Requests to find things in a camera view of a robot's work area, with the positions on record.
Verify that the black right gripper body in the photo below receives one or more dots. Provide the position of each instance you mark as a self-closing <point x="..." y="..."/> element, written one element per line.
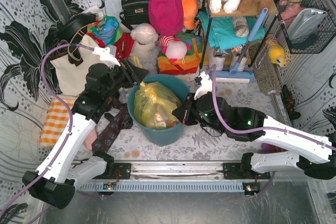
<point x="187" y="109"/>

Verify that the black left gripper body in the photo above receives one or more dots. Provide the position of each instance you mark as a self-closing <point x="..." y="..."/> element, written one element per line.
<point x="131" y="71"/>

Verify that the yellow trash bag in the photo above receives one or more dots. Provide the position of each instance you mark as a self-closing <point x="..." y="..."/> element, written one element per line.
<point x="154" y="104"/>

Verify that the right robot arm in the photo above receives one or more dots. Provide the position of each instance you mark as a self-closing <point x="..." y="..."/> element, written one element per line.
<point x="312" y="154"/>

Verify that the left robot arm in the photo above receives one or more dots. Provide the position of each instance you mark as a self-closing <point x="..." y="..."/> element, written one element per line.
<point x="86" y="112"/>

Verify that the teal trash bin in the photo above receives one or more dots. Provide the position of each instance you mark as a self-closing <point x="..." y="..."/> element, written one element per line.
<point x="161" y="137"/>

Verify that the cream canvas tote bag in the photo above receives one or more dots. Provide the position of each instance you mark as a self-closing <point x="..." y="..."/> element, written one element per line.
<point x="72" y="78"/>

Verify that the magenta felt bag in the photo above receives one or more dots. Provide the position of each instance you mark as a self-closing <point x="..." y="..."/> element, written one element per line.
<point x="166" y="16"/>

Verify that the cream plush sheep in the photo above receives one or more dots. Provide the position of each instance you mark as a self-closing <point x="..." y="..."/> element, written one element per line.
<point x="145" y="37"/>

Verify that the rainbow striped cloth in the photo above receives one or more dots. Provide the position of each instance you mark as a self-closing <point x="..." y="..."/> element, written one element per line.
<point x="191" y="62"/>

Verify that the red cloth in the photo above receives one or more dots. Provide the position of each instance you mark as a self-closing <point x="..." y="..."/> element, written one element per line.
<point x="120" y="49"/>

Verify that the pink striped plush doll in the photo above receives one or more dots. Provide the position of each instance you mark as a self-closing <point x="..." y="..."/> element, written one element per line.
<point x="173" y="48"/>

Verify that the colorful printed scarf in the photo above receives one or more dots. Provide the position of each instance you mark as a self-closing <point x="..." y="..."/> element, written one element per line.
<point x="106" y="31"/>

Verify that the blue lint roller mop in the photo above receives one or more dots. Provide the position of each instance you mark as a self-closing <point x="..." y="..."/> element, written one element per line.
<point x="233" y="75"/>

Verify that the dark floral necktie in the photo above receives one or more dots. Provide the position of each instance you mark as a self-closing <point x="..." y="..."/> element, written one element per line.
<point x="122" y="121"/>

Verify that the black leather handbag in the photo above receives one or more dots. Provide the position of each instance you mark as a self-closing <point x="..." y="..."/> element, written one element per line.
<point x="134" y="12"/>

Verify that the white sneaker right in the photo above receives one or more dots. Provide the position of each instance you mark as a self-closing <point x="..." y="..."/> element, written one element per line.
<point x="242" y="64"/>

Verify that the black hat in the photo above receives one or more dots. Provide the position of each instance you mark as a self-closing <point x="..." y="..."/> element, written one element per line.
<point x="68" y="30"/>

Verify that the pink sponge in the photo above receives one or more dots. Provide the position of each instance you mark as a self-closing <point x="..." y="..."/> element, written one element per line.
<point x="91" y="137"/>

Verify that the orange checkered towel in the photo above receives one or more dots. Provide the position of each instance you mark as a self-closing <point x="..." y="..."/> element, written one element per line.
<point x="56" y="120"/>

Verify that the purple orange sock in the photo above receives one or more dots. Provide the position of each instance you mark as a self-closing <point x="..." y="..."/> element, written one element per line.
<point x="268" y="148"/>

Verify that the beige chenille duster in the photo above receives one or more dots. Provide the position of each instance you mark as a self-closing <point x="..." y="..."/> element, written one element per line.
<point x="265" y="74"/>

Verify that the teal folded cloth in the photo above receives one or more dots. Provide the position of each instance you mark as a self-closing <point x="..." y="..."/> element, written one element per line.
<point x="222" y="33"/>

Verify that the orange plush toy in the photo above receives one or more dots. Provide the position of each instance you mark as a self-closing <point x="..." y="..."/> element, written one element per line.
<point x="190" y="9"/>

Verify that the yellow plush duck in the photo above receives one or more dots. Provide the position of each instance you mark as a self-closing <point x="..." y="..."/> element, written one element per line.
<point x="276" y="52"/>

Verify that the silver foil pouch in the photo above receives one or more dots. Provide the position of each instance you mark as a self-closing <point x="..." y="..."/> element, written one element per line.
<point x="305" y="23"/>

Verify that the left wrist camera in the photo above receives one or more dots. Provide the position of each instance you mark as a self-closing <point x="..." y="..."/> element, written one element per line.
<point x="107" y="55"/>

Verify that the aluminium rail base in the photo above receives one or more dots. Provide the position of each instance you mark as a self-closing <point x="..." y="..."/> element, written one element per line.
<point x="173" y="175"/>

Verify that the black wire basket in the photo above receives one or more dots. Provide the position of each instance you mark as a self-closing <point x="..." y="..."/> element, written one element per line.
<point x="317" y="41"/>

